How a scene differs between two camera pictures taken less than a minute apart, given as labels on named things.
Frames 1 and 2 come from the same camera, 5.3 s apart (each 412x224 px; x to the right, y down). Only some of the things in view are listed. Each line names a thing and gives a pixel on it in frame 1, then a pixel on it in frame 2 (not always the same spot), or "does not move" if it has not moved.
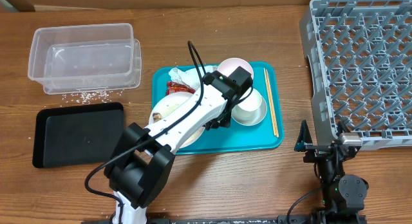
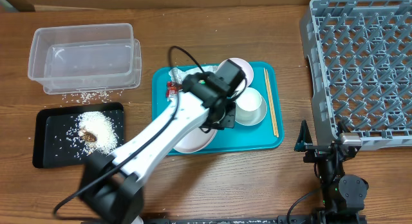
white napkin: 190,76 does not move
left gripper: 225,121 does not move
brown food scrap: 156,116 -> 88,136
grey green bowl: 250,118 does not move
